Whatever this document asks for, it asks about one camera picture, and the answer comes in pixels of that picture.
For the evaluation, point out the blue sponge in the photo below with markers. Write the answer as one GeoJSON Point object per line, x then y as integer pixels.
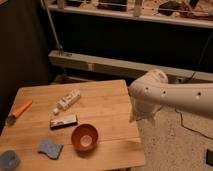
{"type": "Point", "coordinates": [50, 149]}

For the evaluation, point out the red bowl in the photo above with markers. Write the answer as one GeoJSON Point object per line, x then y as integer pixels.
{"type": "Point", "coordinates": [84, 138]}

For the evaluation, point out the white baseboard heater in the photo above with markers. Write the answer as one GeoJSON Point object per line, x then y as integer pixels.
{"type": "Point", "coordinates": [110, 66]}

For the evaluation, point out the orange plastic carrot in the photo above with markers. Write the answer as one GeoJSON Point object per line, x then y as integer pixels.
{"type": "Point", "coordinates": [11, 119]}

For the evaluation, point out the wooden table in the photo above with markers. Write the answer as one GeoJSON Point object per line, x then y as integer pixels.
{"type": "Point", "coordinates": [104, 104]}

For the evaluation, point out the white tube bottle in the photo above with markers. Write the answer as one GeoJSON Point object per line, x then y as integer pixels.
{"type": "Point", "coordinates": [65, 102]}

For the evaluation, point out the metal pole stand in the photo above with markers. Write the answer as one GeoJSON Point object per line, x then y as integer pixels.
{"type": "Point", "coordinates": [58, 45]}

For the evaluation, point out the black and red box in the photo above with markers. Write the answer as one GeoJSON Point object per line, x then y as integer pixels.
{"type": "Point", "coordinates": [62, 122]}

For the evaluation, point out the blue cloth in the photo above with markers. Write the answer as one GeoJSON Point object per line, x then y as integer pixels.
{"type": "Point", "coordinates": [9, 160]}

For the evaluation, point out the cluttered shelf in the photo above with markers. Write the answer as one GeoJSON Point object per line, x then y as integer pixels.
{"type": "Point", "coordinates": [176, 12]}

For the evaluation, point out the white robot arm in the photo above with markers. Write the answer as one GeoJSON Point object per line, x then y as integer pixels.
{"type": "Point", "coordinates": [152, 89]}

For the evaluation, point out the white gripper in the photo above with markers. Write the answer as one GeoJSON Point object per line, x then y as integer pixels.
{"type": "Point", "coordinates": [143, 110]}

